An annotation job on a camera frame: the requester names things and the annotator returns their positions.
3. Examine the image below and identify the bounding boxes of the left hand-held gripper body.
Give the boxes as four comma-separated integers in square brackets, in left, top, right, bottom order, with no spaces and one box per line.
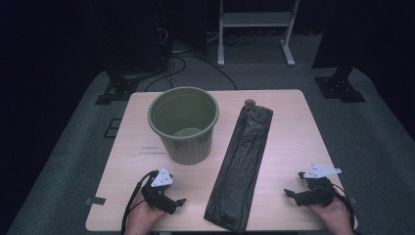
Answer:
[140,167,179,215]

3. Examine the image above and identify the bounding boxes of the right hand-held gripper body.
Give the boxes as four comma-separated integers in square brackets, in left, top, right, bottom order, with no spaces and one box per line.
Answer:
[295,164,343,208]

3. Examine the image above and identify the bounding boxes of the black plastic garbage bag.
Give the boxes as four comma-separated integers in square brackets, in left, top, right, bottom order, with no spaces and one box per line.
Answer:
[204,103,274,233]

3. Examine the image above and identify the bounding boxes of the green plastic trash bin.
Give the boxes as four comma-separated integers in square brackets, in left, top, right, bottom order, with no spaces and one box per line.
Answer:
[147,85,220,166]

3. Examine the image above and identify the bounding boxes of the person's right hand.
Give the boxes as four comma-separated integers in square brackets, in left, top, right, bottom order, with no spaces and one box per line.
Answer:
[307,195,355,235]

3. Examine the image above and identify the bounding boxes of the person's left hand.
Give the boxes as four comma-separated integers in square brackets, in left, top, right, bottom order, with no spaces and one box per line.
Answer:
[124,191,168,235]

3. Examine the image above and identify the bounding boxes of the black stand base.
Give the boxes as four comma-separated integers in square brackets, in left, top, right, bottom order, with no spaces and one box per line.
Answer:
[94,62,140,106]
[313,64,366,104]

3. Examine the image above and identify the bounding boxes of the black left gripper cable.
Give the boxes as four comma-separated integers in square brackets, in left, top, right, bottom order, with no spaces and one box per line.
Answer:
[120,169,160,235]

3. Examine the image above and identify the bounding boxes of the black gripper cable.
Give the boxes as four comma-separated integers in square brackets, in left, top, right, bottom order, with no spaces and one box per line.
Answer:
[332,183,357,229]
[120,169,160,235]

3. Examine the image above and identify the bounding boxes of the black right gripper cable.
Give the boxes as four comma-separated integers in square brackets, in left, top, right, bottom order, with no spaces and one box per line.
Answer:
[332,183,357,229]

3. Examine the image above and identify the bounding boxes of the black floor cables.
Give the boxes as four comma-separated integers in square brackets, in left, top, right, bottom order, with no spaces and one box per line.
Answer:
[143,53,239,93]

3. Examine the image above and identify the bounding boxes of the white metal stand frame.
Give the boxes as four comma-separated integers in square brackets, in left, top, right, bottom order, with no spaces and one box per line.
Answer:
[217,0,300,68]

